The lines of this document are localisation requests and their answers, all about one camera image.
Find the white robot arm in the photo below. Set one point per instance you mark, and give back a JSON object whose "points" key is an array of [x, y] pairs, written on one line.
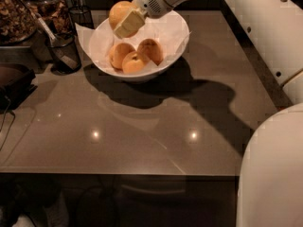
{"points": [[268, 190]]}

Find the black mesh cup front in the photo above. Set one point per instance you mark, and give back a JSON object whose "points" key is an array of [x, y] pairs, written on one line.
{"points": [[64, 53]]}

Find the metal scoop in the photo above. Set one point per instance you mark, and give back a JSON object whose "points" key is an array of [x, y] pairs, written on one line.
{"points": [[43, 25]]}

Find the orange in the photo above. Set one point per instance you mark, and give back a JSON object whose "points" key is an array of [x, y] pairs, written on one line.
{"points": [[152, 49], [118, 11], [134, 62], [117, 54]]}

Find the dark brown tray appliance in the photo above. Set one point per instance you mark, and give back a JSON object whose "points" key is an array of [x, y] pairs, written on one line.
{"points": [[15, 84]]}

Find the black mesh cup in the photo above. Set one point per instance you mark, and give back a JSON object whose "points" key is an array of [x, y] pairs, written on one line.
{"points": [[80, 15], [64, 53]]}

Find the black mesh cup rear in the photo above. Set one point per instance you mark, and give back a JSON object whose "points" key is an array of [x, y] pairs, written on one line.
{"points": [[80, 15]]}

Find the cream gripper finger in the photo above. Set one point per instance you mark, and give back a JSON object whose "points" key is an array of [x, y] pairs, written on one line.
{"points": [[130, 24]]}

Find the white paper liner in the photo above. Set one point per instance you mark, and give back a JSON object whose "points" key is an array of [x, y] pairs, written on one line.
{"points": [[85, 35]]}

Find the large glass snack jar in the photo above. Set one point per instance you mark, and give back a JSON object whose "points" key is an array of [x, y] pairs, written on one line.
{"points": [[16, 22]]}

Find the white ceramic bowl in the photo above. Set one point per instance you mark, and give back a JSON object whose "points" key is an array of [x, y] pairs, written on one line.
{"points": [[170, 38]]}

